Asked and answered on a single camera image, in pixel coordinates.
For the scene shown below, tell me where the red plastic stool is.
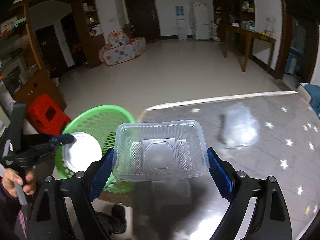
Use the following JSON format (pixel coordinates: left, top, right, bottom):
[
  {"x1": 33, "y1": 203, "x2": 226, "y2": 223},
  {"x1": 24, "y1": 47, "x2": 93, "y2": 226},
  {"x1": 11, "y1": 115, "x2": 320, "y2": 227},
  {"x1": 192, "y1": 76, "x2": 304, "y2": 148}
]
[{"x1": 27, "y1": 94, "x2": 71, "y2": 136}]

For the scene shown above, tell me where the dark wooden shelf cabinet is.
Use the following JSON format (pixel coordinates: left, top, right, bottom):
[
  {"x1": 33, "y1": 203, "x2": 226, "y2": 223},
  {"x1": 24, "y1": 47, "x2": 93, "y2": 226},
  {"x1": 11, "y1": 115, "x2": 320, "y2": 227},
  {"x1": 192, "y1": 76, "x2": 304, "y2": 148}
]
[{"x1": 71, "y1": 0, "x2": 106, "y2": 68}]

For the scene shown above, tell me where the polka dot play tent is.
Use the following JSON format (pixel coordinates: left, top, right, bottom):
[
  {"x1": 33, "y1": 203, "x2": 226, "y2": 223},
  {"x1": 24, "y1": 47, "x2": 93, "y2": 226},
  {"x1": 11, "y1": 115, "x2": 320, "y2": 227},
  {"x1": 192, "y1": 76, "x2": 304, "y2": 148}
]
[{"x1": 98, "y1": 30, "x2": 146, "y2": 66}]

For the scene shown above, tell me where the white water dispenser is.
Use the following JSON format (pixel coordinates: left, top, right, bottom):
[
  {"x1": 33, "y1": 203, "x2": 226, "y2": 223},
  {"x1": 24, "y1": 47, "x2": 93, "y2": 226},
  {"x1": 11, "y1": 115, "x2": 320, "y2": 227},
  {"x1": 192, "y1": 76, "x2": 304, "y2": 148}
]
[{"x1": 176, "y1": 5, "x2": 187, "y2": 40}]

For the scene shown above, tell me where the white refrigerator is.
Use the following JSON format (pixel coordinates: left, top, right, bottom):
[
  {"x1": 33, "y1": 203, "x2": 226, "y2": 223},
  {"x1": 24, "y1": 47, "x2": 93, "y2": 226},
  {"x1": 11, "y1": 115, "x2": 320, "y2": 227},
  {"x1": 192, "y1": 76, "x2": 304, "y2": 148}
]
[{"x1": 189, "y1": 2, "x2": 209, "y2": 40}]

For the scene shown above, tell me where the clear rectangular plastic tray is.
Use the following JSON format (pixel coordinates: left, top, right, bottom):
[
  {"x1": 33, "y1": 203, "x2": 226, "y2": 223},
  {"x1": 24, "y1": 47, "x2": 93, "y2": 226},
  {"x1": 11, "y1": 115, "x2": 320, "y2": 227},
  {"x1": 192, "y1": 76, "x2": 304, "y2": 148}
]
[{"x1": 112, "y1": 120, "x2": 209, "y2": 181}]

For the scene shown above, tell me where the green perforated trash basket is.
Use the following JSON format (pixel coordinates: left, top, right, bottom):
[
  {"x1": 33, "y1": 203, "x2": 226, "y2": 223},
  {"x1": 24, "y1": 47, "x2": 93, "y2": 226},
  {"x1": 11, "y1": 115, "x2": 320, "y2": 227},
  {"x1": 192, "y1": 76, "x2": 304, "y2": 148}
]
[{"x1": 55, "y1": 105, "x2": 136, "y2": 194}]

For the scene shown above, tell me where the dark wooden entrance door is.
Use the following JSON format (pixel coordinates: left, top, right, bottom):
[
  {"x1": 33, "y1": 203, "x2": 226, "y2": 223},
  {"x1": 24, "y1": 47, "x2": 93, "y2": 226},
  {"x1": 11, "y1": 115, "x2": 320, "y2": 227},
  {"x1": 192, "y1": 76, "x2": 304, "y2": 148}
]
[{"x1": 125, "y1": 0, "x2": 161, "y2": 42}]

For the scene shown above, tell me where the blue chair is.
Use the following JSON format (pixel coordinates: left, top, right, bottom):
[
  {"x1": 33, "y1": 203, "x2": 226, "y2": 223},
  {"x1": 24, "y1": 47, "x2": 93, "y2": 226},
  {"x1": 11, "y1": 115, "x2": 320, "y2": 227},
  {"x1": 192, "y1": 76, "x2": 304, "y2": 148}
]
[{"x1": 297, "y1": 83, "x2": 320, "y2": 117}]

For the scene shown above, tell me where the brown wooden table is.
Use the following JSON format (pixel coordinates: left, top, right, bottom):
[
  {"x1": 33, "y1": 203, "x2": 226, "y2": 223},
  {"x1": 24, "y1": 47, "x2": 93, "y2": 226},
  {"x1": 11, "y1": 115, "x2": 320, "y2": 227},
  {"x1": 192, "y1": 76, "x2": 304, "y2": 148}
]
[{"x1": 222, "y1": 25, "x2": 276, "y2": 73}]

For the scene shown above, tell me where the person's left hand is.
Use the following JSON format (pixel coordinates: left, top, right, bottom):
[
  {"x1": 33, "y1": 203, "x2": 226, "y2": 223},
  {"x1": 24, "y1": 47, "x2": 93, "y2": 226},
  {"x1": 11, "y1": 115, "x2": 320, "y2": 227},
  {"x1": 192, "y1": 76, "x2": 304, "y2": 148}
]
[{"x1": 2, "y1": 168, "x2": 36, "y2": 198}]

